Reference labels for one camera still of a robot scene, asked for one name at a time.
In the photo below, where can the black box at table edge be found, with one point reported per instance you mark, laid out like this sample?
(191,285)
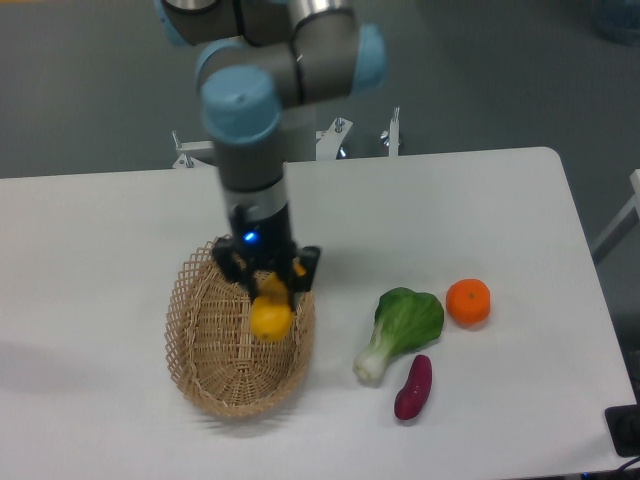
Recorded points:
(623,425)

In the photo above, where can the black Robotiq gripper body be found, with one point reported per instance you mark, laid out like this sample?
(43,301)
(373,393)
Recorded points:
(267,242)

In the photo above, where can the woven wicker basket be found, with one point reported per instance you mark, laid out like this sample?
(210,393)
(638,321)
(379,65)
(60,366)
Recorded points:
(214,358)

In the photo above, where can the white frame at right edge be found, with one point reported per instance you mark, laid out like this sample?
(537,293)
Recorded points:
(620,225)

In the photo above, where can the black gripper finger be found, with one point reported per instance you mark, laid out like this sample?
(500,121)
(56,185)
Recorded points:
(234,268)
(299,272)

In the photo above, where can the purple sweet potato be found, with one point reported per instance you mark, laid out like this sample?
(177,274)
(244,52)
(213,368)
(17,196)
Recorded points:
(413,396)

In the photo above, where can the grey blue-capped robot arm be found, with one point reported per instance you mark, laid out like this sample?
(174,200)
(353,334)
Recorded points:
(258,60)

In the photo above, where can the blue container in corner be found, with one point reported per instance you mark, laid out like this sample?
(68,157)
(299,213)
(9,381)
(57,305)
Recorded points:
(617,20)

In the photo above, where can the green bok choy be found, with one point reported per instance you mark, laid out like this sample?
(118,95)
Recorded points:
(404,321)

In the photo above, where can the orange tangerine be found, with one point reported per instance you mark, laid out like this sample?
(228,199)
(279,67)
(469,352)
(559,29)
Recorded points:
(468,301)

